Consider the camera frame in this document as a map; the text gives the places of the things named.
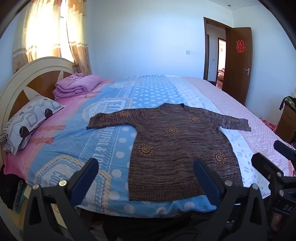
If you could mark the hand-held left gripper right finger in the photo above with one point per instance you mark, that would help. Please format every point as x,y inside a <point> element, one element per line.
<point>206,183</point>

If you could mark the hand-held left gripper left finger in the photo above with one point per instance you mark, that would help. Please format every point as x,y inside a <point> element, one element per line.
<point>85,179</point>

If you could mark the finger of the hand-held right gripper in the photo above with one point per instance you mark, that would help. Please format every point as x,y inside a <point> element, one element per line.
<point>285,150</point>
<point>266,165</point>

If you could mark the brown knitted sweater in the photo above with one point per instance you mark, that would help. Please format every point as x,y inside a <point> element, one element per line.
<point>166,150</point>

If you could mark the dark clothes pile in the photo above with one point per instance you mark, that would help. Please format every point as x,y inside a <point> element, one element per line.
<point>9,190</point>

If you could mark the brown wooden cabinet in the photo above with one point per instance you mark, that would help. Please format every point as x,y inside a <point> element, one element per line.
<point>288,125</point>

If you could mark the red patterned cloth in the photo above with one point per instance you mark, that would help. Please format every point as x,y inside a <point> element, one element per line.
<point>269,124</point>

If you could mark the printed blue pink bed sheet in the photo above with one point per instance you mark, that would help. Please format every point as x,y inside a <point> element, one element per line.
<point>111,148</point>

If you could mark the dark green cloth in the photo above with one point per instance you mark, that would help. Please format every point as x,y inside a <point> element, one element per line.
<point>289,100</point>

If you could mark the patterned grey white pillow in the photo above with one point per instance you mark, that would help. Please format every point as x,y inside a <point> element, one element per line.
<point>30,120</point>

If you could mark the brown wooden door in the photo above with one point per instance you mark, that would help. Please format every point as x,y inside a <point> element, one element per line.
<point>235,74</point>

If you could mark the folded pink quilt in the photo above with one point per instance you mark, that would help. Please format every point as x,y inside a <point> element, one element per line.
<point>76,85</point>

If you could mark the red paper door decoration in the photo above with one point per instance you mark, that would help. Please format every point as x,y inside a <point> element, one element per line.
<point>240,46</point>

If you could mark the cream and brown headboard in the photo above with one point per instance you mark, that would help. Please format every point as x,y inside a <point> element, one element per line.
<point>30,71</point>

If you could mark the yellow patterned curtain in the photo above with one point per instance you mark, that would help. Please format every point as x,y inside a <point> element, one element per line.
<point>78,46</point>

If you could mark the dark wooden door frame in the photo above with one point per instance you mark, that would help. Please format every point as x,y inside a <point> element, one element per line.
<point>204,46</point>

